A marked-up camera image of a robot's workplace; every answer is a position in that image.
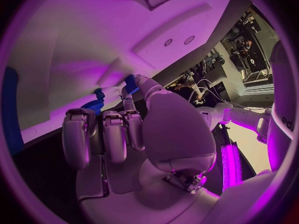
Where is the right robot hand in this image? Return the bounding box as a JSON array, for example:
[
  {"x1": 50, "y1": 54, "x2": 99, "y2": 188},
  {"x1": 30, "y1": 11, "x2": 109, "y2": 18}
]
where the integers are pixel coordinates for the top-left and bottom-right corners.
[{"x1": 61, "y1": 74, "x2": 222, "y2": 224}]

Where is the blue block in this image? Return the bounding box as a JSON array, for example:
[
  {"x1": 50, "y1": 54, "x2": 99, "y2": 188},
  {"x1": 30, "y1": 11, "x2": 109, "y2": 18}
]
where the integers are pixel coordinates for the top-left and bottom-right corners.
[{"x1": 124, "y1": 74, "x2": 141, "y2": 95}]

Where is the blue peg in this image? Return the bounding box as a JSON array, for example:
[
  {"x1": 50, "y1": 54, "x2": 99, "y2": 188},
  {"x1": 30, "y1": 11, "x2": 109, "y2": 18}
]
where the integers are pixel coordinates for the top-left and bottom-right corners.
[{"x1": 93, "y1": 88, "x2": 106, "y2": 102}]

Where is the blue gear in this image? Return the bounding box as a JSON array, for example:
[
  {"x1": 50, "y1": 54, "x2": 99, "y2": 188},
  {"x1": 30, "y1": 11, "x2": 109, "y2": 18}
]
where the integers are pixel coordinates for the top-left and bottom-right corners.
[{"x1": 80, "y1": 100, "x2": 104, "y2": 116}]

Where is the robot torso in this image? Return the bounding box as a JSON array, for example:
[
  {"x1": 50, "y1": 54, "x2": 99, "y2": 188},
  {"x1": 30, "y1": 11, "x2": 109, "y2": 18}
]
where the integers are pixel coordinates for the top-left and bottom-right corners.
[{"x1": 266, "y1": 40, "x2": 298, "y2": 172}]

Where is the white task board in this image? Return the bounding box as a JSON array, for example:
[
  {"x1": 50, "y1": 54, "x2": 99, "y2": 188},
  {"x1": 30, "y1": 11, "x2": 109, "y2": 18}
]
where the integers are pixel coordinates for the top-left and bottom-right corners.
[{"x1": 8, "y1": 0, "x2": 236, "y2": 144}]

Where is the blue long cylinder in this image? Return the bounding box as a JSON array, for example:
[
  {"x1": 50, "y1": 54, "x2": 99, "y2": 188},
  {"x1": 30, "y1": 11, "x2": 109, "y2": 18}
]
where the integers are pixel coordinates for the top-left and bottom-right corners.
[{"x1": 1, "y1": 66, "x2": 24, "y2": 155}]

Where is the glowing light bar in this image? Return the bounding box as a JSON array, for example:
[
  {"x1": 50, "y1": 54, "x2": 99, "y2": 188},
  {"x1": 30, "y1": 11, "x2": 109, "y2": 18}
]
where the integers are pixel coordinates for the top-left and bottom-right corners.
[{"x1": 219, "y1": 144, "x2": 243, "y2": 193}]

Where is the white cable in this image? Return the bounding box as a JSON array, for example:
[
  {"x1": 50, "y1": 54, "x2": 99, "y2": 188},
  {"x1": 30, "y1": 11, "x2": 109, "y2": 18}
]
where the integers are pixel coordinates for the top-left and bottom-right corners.
[
  {"x1": 188, "y1": 87, "x2": 269, "y2": 111},
  {"x1": 188, "y1": 79, "x2": 249, "y2": 110}
]

